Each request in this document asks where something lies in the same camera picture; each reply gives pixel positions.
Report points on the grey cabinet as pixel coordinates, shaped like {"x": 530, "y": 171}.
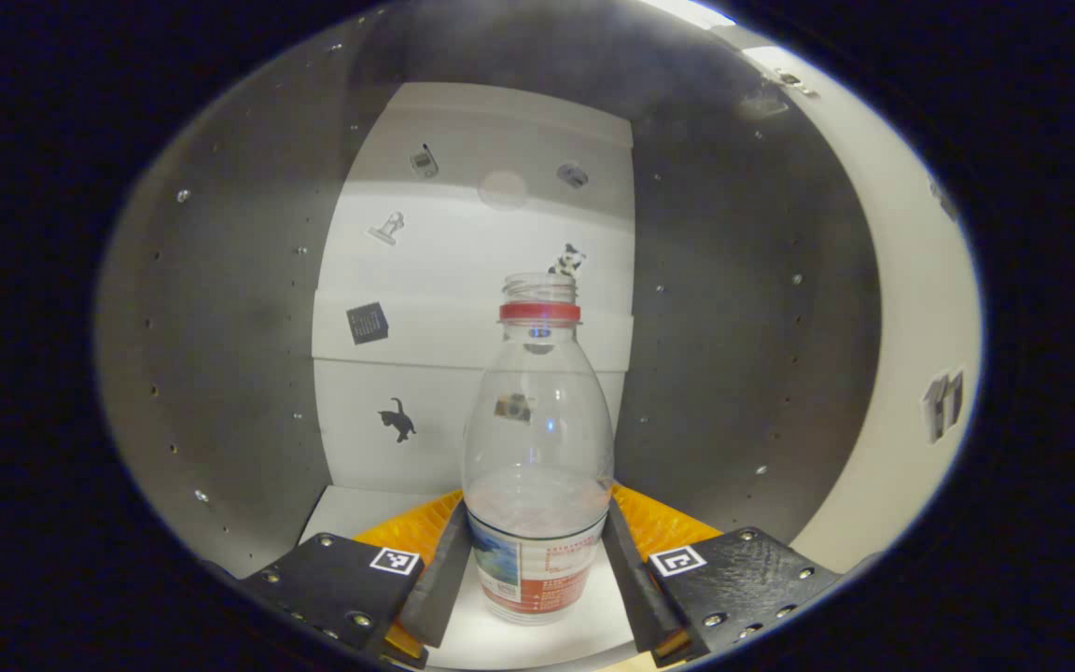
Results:
{"x": 239, "y": 327}

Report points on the clear plastic bottle red label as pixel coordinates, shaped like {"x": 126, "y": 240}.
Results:
{"x": 537, "y": 439}

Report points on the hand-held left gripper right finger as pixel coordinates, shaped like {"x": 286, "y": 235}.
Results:
{"x": 631, "y": 579}

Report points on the wide ceiling light panel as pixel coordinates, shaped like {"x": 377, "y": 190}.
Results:
{"x": 696, "y": 9}

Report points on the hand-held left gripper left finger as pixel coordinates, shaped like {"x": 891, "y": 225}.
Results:
{"x": 449, "y": 579}

